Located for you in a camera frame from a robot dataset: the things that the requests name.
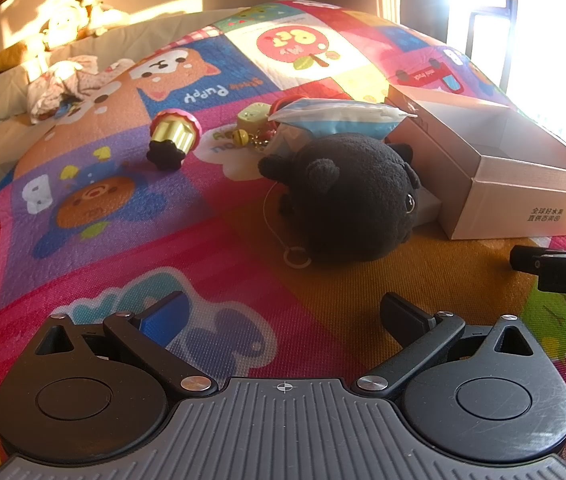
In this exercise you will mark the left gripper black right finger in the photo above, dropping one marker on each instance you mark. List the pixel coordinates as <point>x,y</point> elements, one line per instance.
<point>425,341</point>

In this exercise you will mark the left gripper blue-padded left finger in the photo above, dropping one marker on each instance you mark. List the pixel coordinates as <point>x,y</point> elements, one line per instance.
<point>142,339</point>

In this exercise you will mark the black plush toy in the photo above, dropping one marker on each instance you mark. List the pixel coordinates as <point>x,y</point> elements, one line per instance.
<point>354,198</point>

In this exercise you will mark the pink cardboard box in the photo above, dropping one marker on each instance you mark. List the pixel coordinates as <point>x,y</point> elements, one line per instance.
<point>495,173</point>

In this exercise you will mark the colourful cartoon play mat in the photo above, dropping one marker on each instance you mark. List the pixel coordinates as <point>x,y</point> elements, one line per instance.
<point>89,226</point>

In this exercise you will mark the pink gold cupcake toy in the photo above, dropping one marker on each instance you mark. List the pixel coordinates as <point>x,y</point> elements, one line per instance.
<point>173,134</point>

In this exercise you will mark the beige sofa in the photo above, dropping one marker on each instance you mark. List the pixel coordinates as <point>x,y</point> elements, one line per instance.
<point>134,41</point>

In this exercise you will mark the red round toy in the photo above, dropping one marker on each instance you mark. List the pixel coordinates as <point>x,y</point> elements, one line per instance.
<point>278,110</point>

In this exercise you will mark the crumpled white pink cloth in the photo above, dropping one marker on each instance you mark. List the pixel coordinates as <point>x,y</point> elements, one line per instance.
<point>70,81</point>

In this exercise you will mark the plush toys on sofa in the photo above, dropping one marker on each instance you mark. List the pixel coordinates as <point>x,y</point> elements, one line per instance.
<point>77,19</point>

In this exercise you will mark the yellow green plush keychain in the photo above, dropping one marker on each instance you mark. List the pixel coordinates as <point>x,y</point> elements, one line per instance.
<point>252,126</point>

